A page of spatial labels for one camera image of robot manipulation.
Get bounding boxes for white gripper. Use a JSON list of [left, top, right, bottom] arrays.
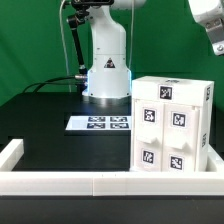
[[188, 0, 224, 56]]

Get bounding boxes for white cabinet body box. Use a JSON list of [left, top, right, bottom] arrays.
[[128, 96, 215, 174]]

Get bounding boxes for small white cabinet top block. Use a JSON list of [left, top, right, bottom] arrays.
[[132, 76, 214, 106]]

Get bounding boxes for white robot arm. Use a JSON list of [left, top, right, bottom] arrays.
[[67, 0, 224, 103]]

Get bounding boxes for white base tag plate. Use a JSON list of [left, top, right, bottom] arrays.
[[66, 116, 131, 131]]

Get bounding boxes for white U-shaped obstacle fence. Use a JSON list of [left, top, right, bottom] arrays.
[[0, 139, 224, 196]]

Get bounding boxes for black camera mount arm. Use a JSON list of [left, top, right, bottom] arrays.
[[65, 0, 114, 81]]

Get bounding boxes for grey hanging cable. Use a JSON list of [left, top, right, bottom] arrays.
[[58, 0, 73, 94]]

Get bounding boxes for black cables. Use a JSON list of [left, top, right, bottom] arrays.
[[22, 75, 88, 94]]

